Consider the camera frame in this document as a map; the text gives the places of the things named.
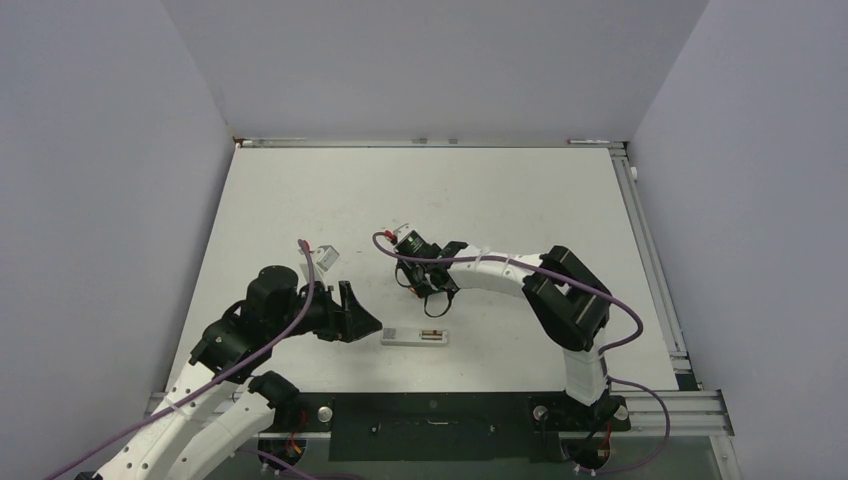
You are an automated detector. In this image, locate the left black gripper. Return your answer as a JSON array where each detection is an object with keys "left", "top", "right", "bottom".
[{"left": 269, "top": 279, "right": 381, "bottom": 342}]

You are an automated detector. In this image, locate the white remote control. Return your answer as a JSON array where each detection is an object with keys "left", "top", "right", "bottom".
[{"left": 380, "top": 327, "right": 449, "bottom": 347}]

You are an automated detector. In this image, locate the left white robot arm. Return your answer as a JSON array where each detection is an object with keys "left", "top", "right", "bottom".
[{"left": 77, "top": 265, "right": 383, "bottom": 479}]

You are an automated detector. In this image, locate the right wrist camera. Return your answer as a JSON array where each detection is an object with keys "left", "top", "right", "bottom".
[{"left": 390, "top": 223, "right": 414, "bottom": 244}]

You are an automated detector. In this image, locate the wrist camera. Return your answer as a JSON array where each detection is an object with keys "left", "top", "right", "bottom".
[
  {"left": 310, "top": 245, "right": 340, "bottom": 273},
  {"left": 390, "top": 223, "right": 414, "bottom": 244}
]

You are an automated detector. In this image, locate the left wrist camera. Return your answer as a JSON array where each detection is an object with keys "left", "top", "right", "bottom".
[{"left": 310, "top": 245, "right": 340, "bottom": 273}]

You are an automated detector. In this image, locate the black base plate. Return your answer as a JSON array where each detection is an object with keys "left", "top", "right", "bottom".
[{"left": 265, "top": 391, "right": 631, "bottom": 462}]

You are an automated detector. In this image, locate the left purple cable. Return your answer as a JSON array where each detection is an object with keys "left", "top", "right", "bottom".
[{"left": 42, "top": 239, "right": 316, "bottom": 480}]

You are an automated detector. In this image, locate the aluminium frame rail back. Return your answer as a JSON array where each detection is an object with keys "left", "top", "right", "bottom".
[{"left": 234, "top": 137, "right": 626, "bottom": 150}]

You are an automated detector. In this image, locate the aluminium frame rail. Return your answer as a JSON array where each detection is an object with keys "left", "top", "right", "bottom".
[
  {"left": 234, "top": 137, "right": 626, "bottom": 150},
  {"left": 609, "top": 142, "right": 733, "bottom": 437}
]

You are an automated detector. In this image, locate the aluminium frame rail right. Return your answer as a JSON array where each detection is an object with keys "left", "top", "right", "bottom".
[{"left": 609, "top": 142, "right": 733, "bottom": 437}]

